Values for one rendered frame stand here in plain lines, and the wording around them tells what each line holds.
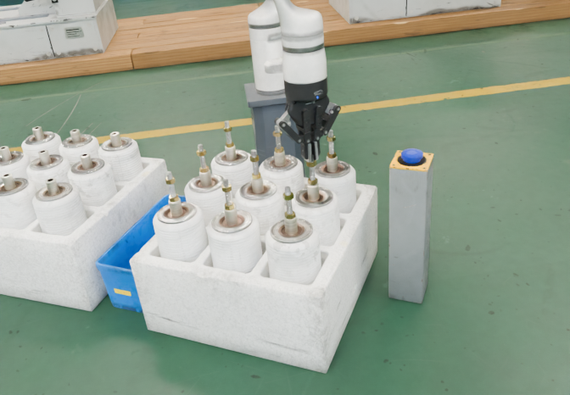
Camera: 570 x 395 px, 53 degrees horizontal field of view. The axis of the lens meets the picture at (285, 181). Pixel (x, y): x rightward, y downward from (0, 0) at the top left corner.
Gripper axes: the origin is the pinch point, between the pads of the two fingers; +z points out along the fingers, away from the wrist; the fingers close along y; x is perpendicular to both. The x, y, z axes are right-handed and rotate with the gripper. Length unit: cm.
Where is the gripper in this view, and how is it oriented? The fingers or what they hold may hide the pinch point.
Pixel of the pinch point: (310, 150)
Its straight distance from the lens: 104.6
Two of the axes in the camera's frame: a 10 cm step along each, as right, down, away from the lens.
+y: 8.8, -3.0, 3.8
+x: -4.7, -3.9, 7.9
